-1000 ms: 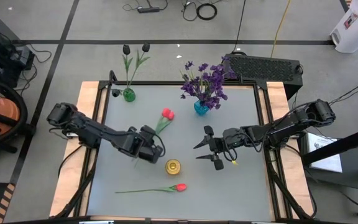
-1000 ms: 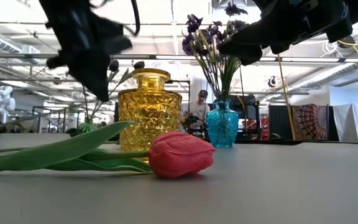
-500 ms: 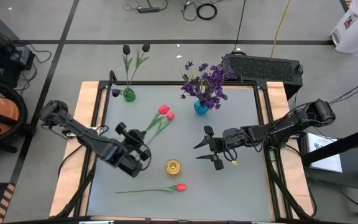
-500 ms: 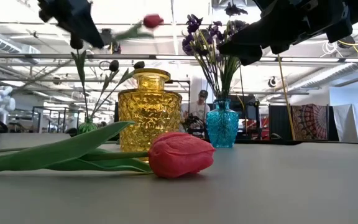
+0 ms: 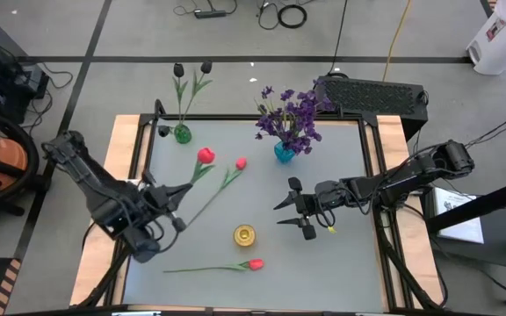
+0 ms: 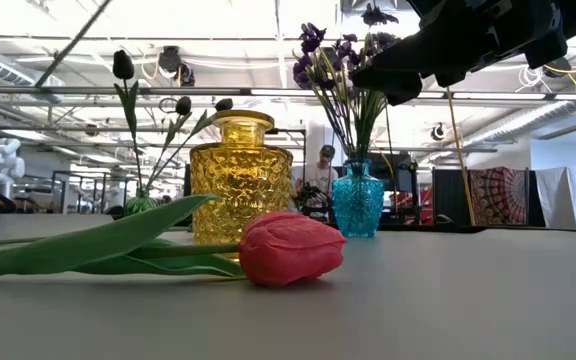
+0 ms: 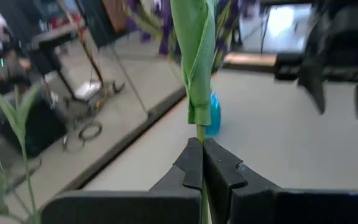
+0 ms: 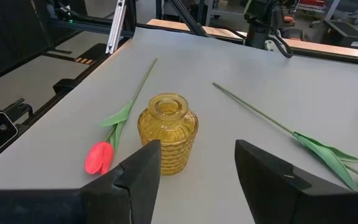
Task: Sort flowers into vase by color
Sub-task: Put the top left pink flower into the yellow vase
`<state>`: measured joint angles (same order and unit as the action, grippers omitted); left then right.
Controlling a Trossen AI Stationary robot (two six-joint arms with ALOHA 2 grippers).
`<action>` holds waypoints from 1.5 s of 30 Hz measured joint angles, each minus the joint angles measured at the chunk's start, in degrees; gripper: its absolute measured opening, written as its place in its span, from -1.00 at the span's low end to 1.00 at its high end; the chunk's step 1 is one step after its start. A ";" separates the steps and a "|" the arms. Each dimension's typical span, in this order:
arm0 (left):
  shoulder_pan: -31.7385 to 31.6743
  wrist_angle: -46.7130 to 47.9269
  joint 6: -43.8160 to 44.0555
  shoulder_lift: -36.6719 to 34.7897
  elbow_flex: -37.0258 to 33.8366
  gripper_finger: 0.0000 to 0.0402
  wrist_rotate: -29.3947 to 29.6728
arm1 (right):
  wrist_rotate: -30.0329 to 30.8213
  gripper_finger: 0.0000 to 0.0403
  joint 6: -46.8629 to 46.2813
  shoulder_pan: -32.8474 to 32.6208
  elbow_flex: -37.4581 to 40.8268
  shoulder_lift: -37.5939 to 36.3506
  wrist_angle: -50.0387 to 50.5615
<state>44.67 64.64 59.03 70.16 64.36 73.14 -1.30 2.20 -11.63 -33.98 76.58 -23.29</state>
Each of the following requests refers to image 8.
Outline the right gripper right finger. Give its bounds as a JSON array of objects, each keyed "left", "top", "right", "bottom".
[{"left": 234, "top": 139, "right": 358, "bottom": 224}]

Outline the black equipment case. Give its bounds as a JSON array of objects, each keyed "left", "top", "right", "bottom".
[{"left": 318, "top": 19, "right": 358, "bottom": 52}]

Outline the black fabric panel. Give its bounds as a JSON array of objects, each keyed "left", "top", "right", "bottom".
[{"left": 0, "top": 0, "right": 52, "bottom": 86}]

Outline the yellow textured glass vase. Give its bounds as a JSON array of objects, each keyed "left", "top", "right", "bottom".
[{"left": 137, "top": 92, "right": 200, "bottom": 176}]

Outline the silver aluminium extrusion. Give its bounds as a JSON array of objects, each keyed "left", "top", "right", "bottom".
[{"left": 105, "top": 0, "right": 127, "bottom": 55}]

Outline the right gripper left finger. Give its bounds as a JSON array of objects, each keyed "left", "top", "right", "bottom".
[{"left": 0, "top": 139, "right": 162, "bottom": 224}]

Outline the red artificial tulip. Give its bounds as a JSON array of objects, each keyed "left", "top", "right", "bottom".
[
  {"left": 84, "top": 57, "right": 158, "bottom": 175},
  {"left": 212, "top": 82, "right": 358, "bottom": 194}
]

